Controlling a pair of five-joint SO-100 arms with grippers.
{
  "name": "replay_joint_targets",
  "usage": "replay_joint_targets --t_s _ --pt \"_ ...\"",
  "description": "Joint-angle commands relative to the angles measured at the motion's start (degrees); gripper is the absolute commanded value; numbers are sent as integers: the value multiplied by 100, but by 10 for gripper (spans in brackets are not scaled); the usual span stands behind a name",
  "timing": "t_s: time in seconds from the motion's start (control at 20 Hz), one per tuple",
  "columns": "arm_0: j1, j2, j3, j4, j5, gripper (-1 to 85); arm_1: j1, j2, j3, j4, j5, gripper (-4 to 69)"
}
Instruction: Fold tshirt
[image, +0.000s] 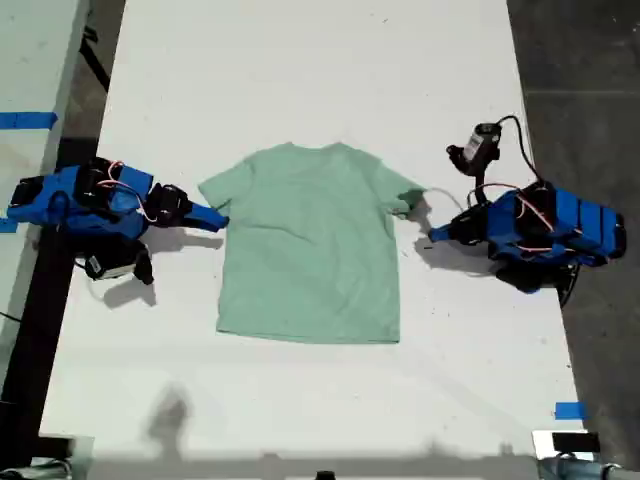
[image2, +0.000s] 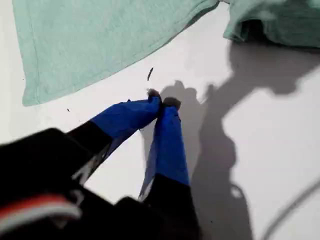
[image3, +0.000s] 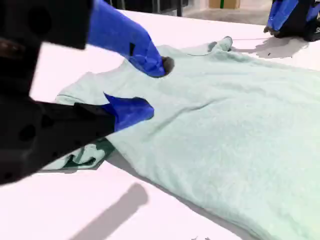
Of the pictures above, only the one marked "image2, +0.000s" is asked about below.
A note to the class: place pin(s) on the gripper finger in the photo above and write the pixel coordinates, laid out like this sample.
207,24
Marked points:
168,150
125,115

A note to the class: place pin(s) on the pale green T-shirt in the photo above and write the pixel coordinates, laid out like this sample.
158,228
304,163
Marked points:
87,45

